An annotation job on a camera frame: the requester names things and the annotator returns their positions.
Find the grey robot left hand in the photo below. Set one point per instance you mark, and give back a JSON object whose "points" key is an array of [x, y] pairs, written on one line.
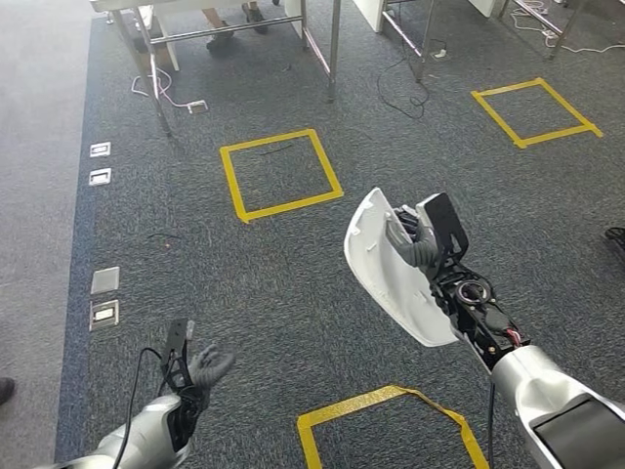
{"points": [[209, 369]]}

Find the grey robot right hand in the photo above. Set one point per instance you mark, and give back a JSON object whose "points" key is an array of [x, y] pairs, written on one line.
{"points": [[405, 249]]}

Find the white plastic cover part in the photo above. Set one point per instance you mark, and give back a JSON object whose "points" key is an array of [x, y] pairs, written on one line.
{"points": [[385, 285]]}

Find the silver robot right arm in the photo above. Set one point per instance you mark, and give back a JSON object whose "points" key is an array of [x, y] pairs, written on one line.
{"points": [[537, 388]]}

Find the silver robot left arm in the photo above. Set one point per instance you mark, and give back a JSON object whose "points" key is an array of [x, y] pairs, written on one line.
{"points": [[146, 434]]}

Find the metal floor socket plate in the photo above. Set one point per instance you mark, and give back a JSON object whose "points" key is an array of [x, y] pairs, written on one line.
{"points": [[100, 177], [104, 315], [100, 149]]}

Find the yellow floor tape square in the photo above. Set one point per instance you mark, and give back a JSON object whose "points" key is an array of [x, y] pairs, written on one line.
{"points": [[292, 204], [351, 404], [562, 137]]}

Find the plain metal floor plate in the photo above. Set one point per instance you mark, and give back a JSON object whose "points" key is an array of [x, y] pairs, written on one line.
{"points": [[105, 280]]}

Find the white floor power socket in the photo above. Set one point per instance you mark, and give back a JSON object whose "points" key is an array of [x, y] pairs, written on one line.
{"points": [[439, 54]]}

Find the white pillar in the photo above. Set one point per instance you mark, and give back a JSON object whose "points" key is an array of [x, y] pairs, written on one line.
{"points": [[369, 13]]}

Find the open metal floor socket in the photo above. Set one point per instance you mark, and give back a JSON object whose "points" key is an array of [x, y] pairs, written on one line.
{"points": [[197, 107]]}

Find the white support panel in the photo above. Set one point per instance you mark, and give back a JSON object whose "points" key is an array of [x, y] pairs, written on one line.
{"points": [[166, 42]]}

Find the steel frame table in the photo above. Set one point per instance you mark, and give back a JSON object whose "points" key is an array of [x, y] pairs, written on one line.
{"points": [[426, 45]]}

